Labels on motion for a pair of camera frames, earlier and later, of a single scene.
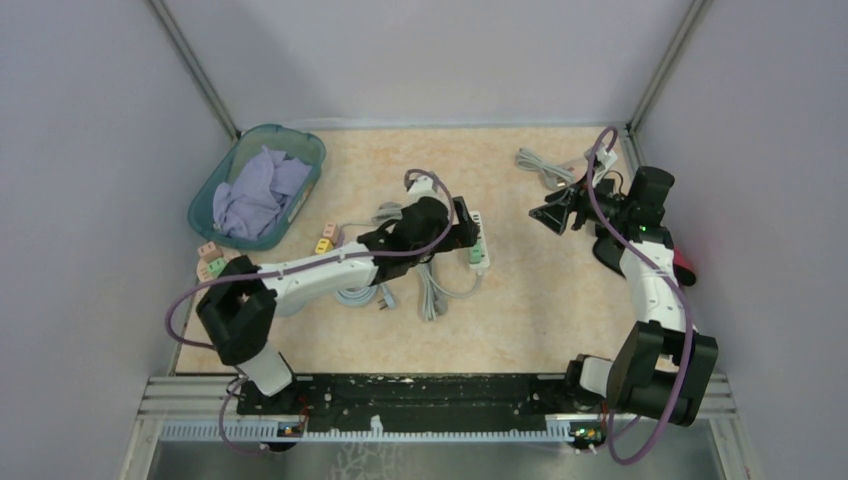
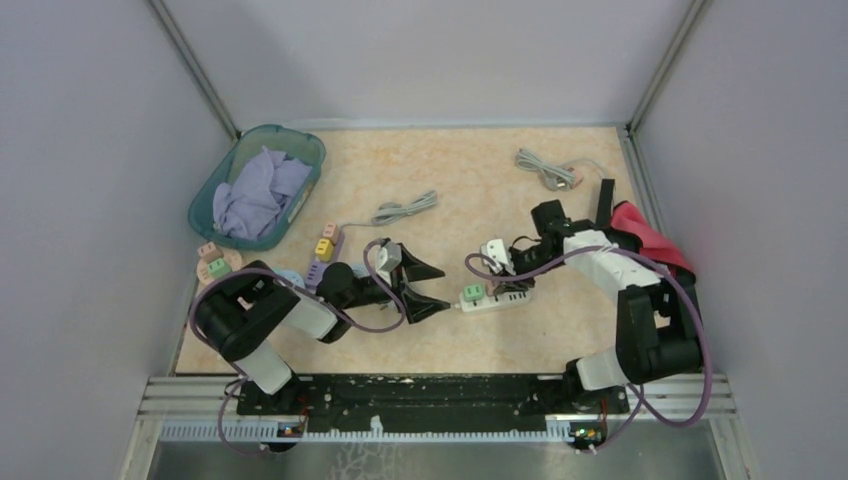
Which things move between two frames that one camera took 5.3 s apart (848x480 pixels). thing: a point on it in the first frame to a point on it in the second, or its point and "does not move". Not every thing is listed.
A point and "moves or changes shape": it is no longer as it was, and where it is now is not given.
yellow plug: (324, 245) does not move
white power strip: (485, 261) to (475, 297)
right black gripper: (555, 215) to (516, 285)
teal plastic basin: (251, 196) does not move
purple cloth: (261, 189) does not move
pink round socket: (202, 265) does not move
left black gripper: (464, 231) to (415, 305)
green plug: (475, 254) moves or changes shape
